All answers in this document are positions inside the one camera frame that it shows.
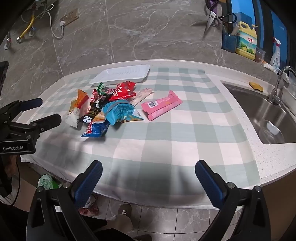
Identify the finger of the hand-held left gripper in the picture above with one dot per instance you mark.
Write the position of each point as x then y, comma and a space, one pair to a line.
31, 103
47, 120

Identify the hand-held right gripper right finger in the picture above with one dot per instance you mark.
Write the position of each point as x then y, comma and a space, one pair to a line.
210, 183

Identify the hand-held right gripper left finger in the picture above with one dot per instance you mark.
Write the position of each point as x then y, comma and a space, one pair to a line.
87, 183

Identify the white snack packet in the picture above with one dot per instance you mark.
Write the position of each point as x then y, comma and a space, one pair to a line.
72, 118

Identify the orange snack packet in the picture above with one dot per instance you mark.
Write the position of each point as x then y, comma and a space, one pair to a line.
79, 99

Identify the black snack packet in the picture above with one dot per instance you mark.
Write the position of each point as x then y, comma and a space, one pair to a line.
93, 110

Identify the dark blue snack packet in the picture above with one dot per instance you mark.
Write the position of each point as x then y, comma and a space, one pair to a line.
96, 129

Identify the green and red snack packet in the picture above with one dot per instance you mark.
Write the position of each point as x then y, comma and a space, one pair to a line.
99, 90

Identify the light blue snack packet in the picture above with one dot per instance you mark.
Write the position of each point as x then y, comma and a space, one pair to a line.
122, 112

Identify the white plastic tray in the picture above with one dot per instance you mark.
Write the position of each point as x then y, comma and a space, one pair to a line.
120, 73

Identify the bright pink snack packet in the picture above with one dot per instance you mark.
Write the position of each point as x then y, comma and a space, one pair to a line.
161, 105

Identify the pale pink snack packet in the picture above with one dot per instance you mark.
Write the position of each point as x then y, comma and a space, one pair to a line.
143, 94

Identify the green and white bag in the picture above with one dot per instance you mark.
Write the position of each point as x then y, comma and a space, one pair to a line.
47, 182

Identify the black object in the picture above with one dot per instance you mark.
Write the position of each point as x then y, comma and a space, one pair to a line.
3, 73

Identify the green checked tablecloth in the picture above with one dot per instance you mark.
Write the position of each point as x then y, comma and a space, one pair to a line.
175, 148

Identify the beige slipper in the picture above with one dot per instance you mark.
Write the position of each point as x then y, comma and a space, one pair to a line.
123, 216

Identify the person's dark pants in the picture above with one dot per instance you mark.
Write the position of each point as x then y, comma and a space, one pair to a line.
104, 230

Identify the steel sink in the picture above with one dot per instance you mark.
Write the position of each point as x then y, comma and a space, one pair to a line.
261, 111

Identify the yellow sponge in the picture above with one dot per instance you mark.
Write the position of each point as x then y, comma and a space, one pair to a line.
256, 86

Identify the chrome faucet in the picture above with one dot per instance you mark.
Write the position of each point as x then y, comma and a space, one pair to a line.
276, 88

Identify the brown packet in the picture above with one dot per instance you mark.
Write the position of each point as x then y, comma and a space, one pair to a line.
259, 54

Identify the blue utensil holder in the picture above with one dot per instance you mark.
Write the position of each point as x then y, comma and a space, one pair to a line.
229, 42

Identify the white spray bottle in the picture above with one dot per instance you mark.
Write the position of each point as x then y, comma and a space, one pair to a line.
276, 56

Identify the yellow detergent bottle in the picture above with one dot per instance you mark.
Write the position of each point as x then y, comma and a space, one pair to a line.
246, 41

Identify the kitchen scissors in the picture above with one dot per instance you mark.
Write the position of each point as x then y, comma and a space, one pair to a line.
211, 19

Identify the gold wall socket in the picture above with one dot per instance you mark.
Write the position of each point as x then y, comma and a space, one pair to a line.
69, 16

